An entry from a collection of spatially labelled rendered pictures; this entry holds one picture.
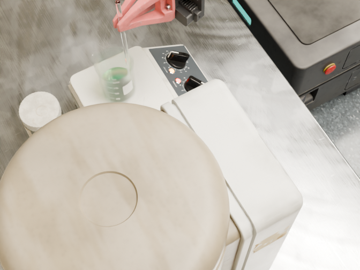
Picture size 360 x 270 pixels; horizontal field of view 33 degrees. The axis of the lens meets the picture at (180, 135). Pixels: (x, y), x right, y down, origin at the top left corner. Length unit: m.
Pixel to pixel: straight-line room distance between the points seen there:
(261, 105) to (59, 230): 0.75
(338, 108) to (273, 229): 1.60
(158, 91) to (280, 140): 0.21
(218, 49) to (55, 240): 0.80
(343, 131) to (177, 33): 0.90
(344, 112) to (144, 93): 1.07
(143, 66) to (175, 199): 0.66
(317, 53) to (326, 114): 0.37
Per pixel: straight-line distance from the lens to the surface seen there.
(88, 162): 0.26
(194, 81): 0.92
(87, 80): 0.91
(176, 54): 0.94
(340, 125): 1.85
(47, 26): 1.08
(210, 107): 0.29
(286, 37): 1.54
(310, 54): 1.52
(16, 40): 1.08
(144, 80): 0.90
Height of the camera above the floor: 1.61
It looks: 64 degrees down
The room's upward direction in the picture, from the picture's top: 1 degrees counter-clockwise
